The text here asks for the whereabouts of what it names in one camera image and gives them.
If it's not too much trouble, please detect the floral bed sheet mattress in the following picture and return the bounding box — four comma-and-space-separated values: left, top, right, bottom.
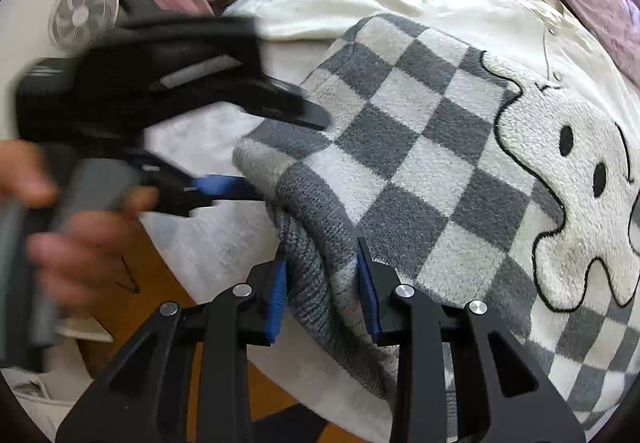
139, 0, 516, 443

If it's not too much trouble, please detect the white garment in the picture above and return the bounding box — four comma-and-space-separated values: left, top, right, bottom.
225, 0, 639, 136

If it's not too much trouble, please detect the left hand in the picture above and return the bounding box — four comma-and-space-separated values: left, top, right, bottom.
1, 140, 157, 311

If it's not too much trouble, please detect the white standing fan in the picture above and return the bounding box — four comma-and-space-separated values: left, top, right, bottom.
48, 0, 119, 55

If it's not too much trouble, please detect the grey white checkered cardigan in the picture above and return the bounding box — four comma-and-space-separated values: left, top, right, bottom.
233, 15, 639, 428

